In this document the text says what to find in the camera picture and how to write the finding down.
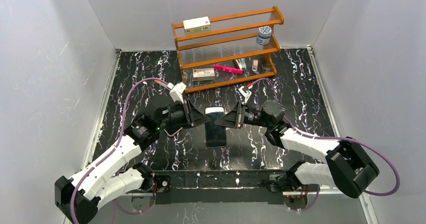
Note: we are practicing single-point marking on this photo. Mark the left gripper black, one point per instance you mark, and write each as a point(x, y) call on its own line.
point(189, 113)

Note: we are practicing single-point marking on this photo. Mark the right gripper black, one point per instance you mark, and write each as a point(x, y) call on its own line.
point(239, 115)

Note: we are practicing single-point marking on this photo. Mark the smartphone with silver edge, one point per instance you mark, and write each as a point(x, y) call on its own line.
point(215, 134)

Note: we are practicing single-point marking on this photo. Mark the black phone case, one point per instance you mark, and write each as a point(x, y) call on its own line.
point(216, 147)

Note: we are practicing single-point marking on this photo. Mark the beige phone case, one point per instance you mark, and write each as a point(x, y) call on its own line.
point(170, 134)

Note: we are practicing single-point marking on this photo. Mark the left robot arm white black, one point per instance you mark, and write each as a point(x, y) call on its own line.
point(80, 196)

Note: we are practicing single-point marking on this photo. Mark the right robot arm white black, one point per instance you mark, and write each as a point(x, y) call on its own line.
point(344, 164)

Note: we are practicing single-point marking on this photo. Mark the white red box bottom shelf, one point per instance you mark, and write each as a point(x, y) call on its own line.
point(203, 74)

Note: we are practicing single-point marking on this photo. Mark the orange grey utility knife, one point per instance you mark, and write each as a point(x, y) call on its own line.
point(161, 82)

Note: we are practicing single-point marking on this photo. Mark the pink marker pen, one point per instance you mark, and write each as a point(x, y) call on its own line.
point(228, 69)

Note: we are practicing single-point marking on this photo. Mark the white green correction tape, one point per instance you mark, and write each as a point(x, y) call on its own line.
point(241, 64)

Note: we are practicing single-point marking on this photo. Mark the small pink eraser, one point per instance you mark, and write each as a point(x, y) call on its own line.
point(255, 65)

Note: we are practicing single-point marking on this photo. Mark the orange wooden shelf rack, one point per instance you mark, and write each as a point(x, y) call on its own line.
point(231, 37)

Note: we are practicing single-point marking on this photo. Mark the white blue patterned jar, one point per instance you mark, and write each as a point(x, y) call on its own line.
point(263, 35)

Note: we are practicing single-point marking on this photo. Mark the white green box top shelf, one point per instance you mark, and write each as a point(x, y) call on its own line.
point(197, 25)

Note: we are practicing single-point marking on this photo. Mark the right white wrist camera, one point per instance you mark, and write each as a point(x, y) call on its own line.
point(245, 93)

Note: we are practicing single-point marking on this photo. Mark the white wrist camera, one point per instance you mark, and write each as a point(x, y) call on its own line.
point(245, 93)
point(176, 91)

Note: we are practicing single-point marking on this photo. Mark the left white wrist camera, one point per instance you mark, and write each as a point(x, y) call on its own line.
point(176, 91)

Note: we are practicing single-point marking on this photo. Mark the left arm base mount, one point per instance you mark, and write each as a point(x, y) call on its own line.
point(145, 198)

